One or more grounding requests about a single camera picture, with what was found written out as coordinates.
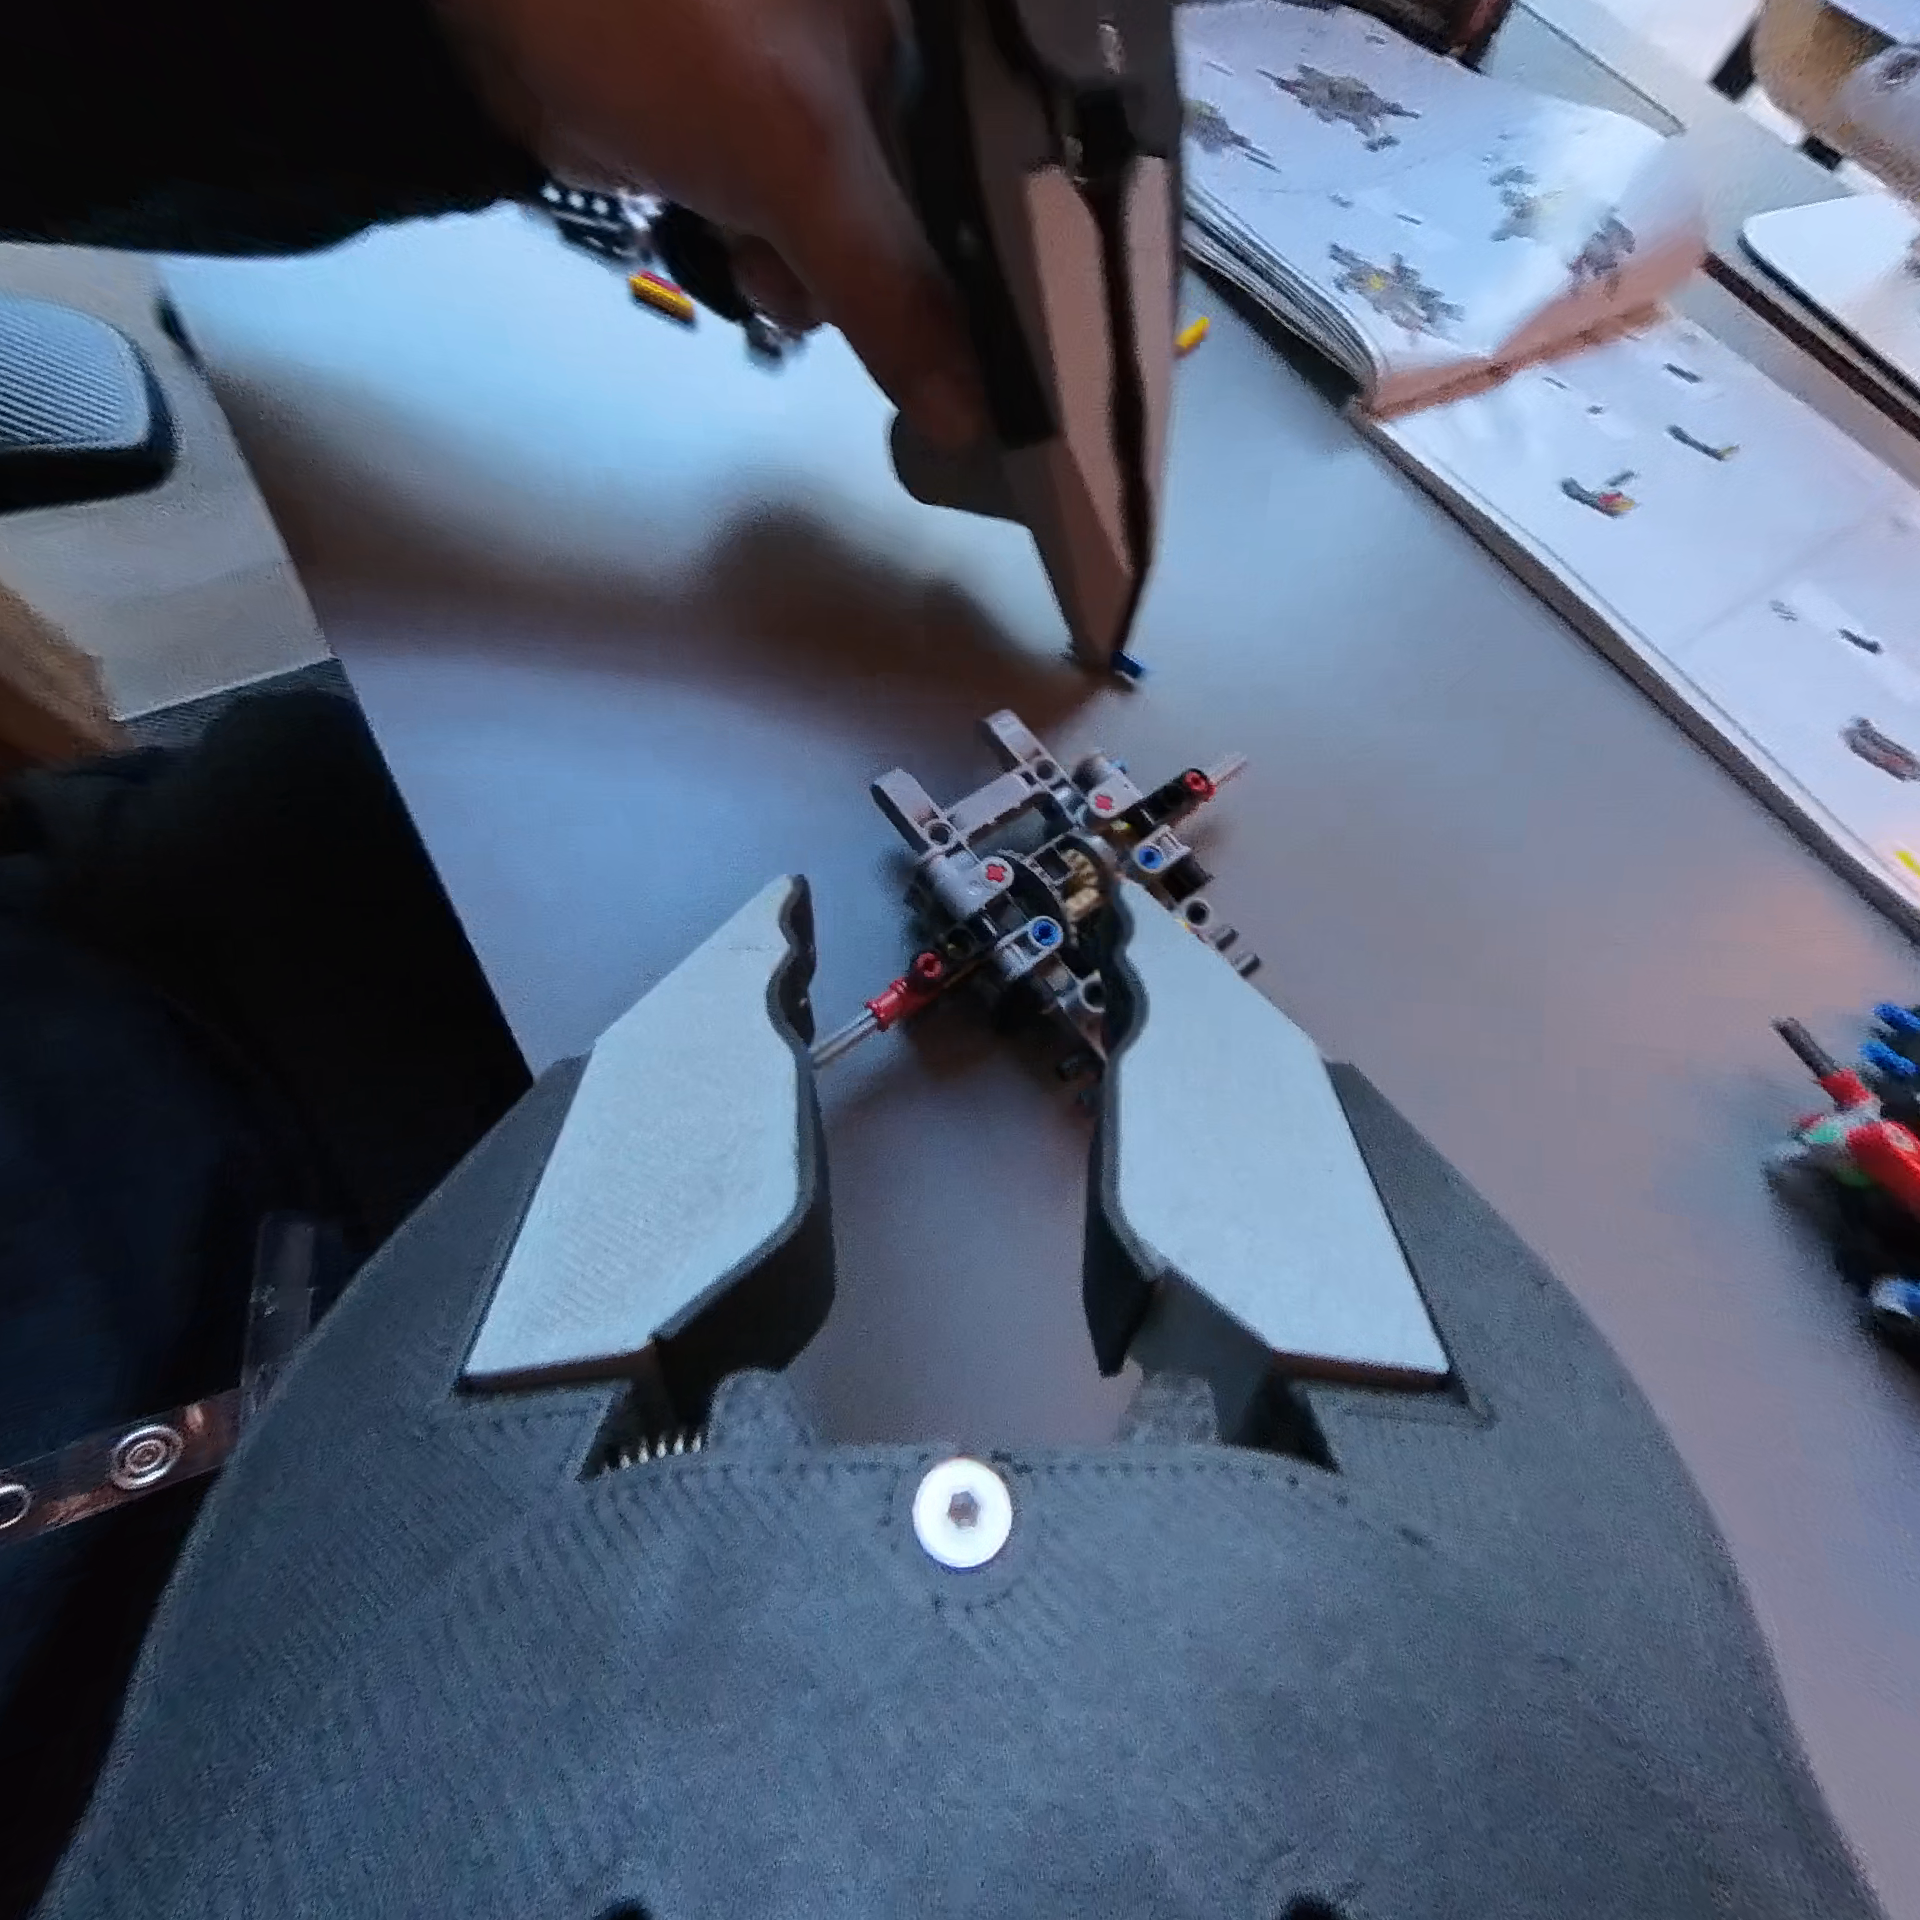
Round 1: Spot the person's left hand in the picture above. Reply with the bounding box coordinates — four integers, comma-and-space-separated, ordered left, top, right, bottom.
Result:
442, 0, 994, 452

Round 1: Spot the open instruction booklet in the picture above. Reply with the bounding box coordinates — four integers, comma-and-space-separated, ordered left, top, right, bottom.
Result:
1175, 0, 1920, 936

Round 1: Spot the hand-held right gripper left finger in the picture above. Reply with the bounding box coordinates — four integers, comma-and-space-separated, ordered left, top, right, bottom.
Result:
460, 873, 837, 1390

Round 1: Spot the clear strap with snap buttons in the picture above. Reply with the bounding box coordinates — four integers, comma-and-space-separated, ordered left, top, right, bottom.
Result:
0, 1211, 320, 1536

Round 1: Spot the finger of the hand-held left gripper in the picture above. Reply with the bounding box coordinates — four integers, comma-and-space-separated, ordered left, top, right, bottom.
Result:
1124, 146, 1191, 602
982, 151, 1154, 672

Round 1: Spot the white flat board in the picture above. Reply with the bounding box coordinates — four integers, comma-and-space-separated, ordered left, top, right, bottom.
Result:
1708, 192, 1920, 395

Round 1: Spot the person's dark trouser leg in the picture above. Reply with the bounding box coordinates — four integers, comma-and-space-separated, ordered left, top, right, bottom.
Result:
0, 682, 536, 1920

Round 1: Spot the heap of dark toy bricks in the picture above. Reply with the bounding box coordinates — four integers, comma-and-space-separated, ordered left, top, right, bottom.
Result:
533, 176, 818, 361

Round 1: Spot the heap of colourful toy bricks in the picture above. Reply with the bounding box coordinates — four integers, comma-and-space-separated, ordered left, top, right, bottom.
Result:
1766, 998, 1920, 1339

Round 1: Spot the beige rounded object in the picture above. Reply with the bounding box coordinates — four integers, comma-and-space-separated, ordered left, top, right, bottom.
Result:
1751, 0, 1920, 174

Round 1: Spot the black chair armrest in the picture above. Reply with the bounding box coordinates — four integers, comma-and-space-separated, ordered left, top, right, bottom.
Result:
0, 290, 176, 515

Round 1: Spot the grey toy brick model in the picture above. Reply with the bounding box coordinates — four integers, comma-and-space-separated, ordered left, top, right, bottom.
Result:
814, 712, 1264, 1116

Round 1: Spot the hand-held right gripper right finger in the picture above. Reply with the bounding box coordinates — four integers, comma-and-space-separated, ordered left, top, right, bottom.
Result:
1084, 884, 1453, 1385

